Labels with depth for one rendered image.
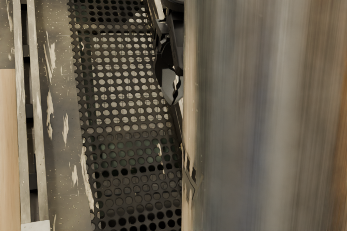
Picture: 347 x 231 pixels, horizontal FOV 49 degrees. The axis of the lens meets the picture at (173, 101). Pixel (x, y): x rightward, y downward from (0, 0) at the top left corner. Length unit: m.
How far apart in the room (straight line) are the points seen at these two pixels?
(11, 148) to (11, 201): 0.14
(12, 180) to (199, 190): 0.89
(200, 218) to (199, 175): 0.02
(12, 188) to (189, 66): 0.89
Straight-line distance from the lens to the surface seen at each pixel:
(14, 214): 1.01
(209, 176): 0.15
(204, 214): 0.16
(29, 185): 0.97
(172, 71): 0.69
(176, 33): 0.62
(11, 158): 1.04
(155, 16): 1.30
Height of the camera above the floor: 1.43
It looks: 9 degrees down
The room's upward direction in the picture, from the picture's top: straight up
